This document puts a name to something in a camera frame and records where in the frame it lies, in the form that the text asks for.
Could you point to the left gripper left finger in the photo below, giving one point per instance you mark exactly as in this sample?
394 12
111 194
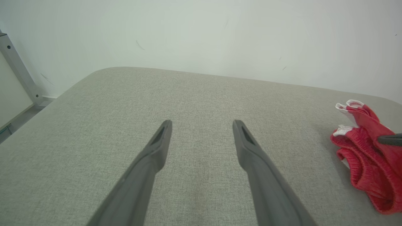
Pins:
132 197

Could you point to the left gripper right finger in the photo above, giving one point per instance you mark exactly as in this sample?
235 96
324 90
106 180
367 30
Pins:
270 197

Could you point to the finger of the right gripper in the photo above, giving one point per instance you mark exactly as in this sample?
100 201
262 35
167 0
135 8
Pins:
392 140

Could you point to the red shorts with white trim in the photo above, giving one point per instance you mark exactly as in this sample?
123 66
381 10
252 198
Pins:
370 169

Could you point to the white partition panel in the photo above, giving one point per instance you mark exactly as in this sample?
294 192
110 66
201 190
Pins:
11 94

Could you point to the grey metal partition frame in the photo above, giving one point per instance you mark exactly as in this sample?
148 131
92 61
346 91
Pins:
19 66

